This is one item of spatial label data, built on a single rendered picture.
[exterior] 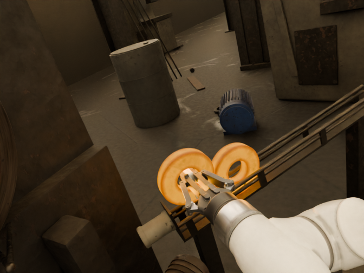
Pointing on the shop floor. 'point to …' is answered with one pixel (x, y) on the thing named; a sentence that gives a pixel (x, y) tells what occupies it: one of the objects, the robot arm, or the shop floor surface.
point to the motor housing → (187, 265)
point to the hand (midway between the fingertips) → (185, 171)
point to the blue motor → (236, 112)
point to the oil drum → (146, 83)
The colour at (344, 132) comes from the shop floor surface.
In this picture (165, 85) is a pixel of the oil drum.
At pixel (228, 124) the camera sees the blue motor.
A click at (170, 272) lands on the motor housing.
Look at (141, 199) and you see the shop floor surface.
